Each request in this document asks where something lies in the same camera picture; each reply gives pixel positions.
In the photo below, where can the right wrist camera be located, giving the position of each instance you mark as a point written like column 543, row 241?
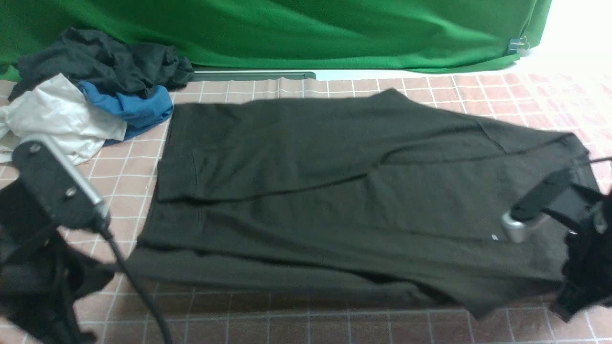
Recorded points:
column 521, row 219

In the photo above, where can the dark crumpled garment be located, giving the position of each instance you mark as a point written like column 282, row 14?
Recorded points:
column 111, row 66

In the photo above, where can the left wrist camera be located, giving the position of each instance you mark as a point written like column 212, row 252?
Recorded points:
column 68, row 198

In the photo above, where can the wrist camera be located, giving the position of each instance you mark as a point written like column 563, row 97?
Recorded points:
column 521, row 219
column 68, row 198

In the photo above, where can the pink checkered tablecloth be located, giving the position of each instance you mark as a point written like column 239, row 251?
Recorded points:
column 577, row 102

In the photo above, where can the blue crumpled garment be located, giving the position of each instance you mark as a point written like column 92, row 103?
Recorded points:
column 139, row 114

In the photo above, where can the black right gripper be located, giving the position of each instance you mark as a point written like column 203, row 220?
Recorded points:
column 587, row 214

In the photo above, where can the white crumpled garment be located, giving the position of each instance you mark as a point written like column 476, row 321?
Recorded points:
column 58, row 108

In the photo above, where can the blue binder clip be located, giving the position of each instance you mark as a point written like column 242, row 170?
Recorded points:
column 517, row 45

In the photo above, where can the dark gray long-sleeve top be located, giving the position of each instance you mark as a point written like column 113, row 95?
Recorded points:
column 372, row 198

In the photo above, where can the green backdrop cloth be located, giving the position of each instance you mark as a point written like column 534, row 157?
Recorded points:
column 424, row 36

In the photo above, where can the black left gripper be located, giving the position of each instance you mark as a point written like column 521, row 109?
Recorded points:
column 41, row 275

